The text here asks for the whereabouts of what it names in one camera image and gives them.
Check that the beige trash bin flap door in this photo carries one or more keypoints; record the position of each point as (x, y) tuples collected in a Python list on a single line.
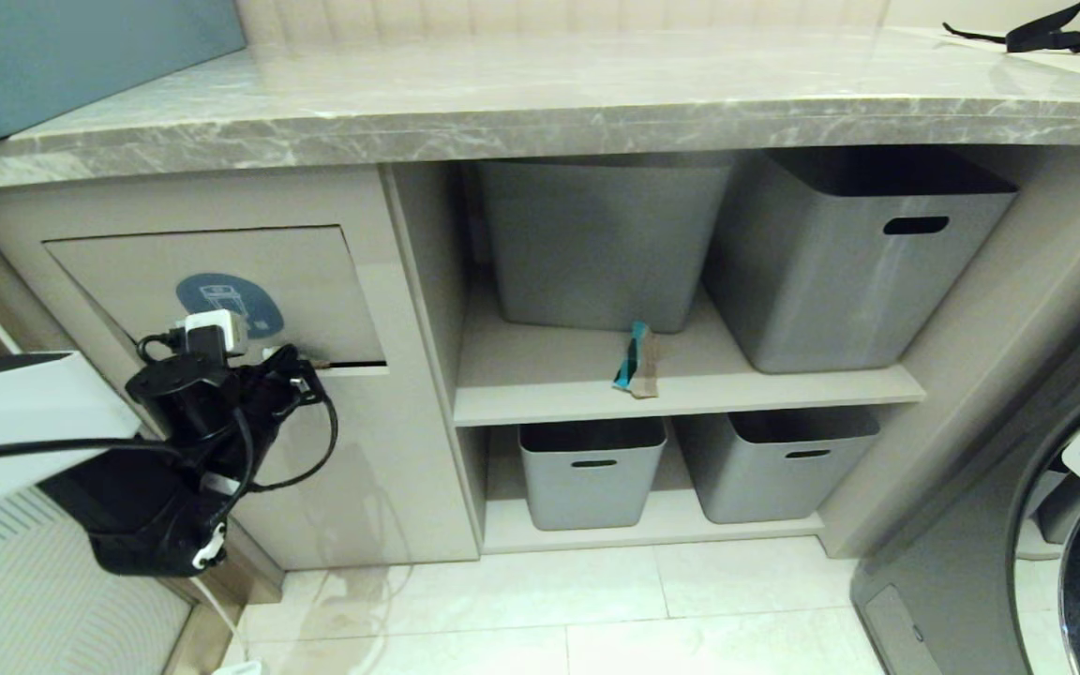
[(315, 291)]

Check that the blue round sticker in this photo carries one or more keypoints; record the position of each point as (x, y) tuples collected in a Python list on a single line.
[(249, 298)]

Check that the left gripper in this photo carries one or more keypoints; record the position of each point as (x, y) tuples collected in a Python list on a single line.
[(270, 382)]

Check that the large grey storage bin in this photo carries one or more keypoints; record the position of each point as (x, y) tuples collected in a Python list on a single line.
[(840, 281), (596, 244)]

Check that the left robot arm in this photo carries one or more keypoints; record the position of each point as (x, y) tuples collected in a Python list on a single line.
[(24, 422)]

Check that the beige counter cabinet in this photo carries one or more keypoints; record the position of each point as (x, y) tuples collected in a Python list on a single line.
[(409, 450)]

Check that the teal box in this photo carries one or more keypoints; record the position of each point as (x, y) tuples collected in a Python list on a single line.
[(71, 56)]

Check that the small grey storage bin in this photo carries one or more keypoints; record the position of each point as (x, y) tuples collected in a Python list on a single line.
[(765, 473), (592, 483)]

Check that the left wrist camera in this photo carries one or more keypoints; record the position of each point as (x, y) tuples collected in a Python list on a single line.
[(215, 331)]

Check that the grey washing machine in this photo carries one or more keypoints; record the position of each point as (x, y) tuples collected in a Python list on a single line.
[(952, 562)]

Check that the teal and brown snack wrapper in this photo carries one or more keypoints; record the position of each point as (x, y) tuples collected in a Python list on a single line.
[(638, 361)]

